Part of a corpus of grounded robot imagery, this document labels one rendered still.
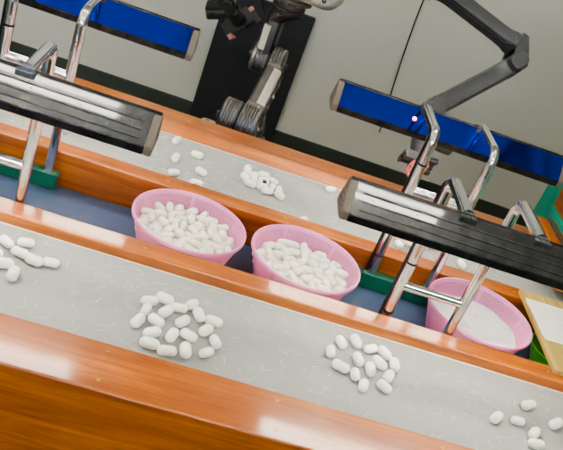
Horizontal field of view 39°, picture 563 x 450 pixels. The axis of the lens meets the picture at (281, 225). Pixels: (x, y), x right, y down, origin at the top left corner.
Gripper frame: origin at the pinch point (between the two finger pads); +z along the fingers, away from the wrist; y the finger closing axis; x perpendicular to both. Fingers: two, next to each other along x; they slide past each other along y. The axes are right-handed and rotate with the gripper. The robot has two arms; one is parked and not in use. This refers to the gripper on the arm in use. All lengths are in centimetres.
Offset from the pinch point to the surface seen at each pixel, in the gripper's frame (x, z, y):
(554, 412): -36, 62, 27
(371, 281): -8.6, 34.3, -9.8
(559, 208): 2.8, -9.7, 46.6
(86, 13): -39, 6, -92
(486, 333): -19.2, 42.7, 17.3
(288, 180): 9.1, 5.4, -33.3
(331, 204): 5.4, 10.0, -20.5
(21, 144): -10, 27, -100
